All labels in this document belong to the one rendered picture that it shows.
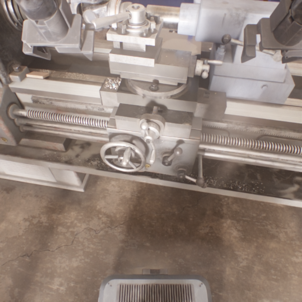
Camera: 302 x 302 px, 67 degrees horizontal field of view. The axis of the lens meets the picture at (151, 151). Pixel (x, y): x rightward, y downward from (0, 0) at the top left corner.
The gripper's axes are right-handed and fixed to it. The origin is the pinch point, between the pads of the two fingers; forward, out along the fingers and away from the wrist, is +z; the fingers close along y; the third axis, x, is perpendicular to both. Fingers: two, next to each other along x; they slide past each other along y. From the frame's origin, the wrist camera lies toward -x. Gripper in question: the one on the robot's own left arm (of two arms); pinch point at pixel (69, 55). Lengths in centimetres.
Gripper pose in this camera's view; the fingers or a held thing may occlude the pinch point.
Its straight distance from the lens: 59.7
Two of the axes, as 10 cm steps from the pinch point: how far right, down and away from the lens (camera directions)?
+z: -0.2, 1.5, 9.9
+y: -10.0, -0.1, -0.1
